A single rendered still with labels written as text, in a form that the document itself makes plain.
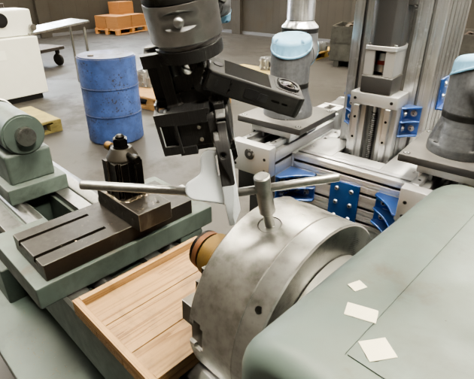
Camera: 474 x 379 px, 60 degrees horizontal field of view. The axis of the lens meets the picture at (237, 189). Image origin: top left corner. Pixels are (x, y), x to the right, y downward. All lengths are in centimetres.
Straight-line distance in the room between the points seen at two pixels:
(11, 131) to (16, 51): 477
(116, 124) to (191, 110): 386
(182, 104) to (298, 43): 79
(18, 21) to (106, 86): 242
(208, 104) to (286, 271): 23
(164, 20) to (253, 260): 31
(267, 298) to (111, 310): 53
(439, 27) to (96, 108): 351
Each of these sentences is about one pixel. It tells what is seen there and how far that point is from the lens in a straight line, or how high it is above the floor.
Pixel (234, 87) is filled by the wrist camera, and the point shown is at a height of 144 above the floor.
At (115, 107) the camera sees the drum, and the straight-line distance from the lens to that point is 425.
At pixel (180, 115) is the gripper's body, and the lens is 46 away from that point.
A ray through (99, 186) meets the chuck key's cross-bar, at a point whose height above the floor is 130.
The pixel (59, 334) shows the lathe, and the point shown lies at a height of 54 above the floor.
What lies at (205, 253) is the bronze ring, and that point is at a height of 111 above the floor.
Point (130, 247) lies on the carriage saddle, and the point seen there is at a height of 92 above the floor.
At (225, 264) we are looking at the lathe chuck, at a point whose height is 119.
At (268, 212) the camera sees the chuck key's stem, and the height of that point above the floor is 126.
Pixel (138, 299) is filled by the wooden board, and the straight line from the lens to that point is 101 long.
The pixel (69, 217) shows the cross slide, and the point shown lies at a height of 97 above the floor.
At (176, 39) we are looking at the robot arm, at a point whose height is 149.
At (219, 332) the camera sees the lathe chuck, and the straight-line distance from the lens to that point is 58.
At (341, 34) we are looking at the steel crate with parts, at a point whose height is 56.
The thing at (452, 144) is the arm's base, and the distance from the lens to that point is 108.
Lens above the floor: 155
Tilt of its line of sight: 28 degrees down
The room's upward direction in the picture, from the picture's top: straight up
